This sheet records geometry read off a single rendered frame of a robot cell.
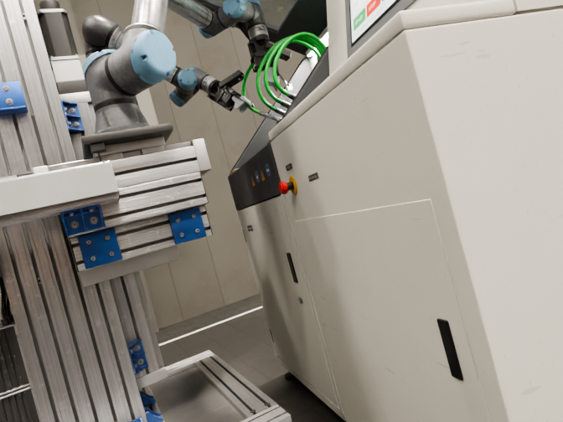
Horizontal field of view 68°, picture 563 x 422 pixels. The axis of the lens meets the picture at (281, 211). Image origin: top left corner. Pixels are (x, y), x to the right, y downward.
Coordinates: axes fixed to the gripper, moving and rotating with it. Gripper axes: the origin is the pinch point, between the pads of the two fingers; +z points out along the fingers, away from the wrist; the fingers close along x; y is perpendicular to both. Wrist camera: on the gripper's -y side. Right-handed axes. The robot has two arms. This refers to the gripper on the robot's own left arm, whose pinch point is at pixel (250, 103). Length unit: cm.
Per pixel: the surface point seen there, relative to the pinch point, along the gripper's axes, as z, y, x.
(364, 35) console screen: 49, -24, 49
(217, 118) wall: -147, 5, -198
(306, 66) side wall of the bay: -4.3, -32.7, -32.0
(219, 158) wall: -123, 37, -201
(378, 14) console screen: 52, -28, 55
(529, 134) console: 96, -7, 81
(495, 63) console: 87, -14, 85
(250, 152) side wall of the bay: 2.3, 17.7, -17.8
